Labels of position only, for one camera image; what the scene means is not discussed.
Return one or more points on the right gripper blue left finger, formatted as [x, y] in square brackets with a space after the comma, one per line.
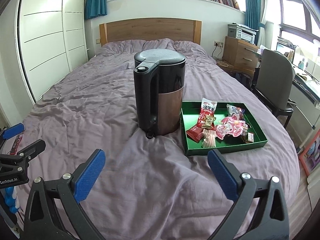
[87, 173]

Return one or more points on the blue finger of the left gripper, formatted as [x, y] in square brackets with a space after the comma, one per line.
[12, 131]

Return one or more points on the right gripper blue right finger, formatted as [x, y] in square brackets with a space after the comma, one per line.
[225, 173]

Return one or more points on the pink My Melody pouch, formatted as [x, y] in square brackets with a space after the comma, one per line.
[229, 126]

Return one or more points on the blue white snack bag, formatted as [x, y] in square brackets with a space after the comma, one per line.
[235, 112]

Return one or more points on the red snack packet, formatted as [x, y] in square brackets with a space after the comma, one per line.
[208, 107]

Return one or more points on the olive green candy wrapper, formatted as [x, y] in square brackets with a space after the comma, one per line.
[208, 122]

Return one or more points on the blue white gloved hand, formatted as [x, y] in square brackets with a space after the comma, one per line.
[11, 199]

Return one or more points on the pink white candy pack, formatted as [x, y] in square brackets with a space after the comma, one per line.
[209, 136]

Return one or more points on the dark brown snack bag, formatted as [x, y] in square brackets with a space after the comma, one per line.
[246, 136]

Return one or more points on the dark red snack box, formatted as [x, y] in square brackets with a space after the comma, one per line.
[195, 133]

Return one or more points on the green metal tray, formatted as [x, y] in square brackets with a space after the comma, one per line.
[189, 115]

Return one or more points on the purple bed duvet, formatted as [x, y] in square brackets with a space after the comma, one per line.
[148, 188]

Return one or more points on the grey office chair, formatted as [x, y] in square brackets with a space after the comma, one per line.
[274, 83]

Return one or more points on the black copper electric kettle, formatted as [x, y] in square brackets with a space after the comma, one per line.
[159, 83]

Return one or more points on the white desk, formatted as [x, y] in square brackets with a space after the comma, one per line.
[304, 123]

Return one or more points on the white wardrobe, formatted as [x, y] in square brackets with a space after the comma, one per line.
[51, 35]

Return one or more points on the wooden drawer cabinet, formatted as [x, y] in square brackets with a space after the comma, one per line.
[240, 53]

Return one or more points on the white printer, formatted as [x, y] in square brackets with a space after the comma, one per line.
[242, 32]

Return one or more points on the wooden headboard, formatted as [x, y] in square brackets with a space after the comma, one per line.
[149, 29]

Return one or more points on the teal curtain right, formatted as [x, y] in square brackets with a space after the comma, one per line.
[253, 14]

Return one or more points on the wall power socket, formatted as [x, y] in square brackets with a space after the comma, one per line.
[218, 44]

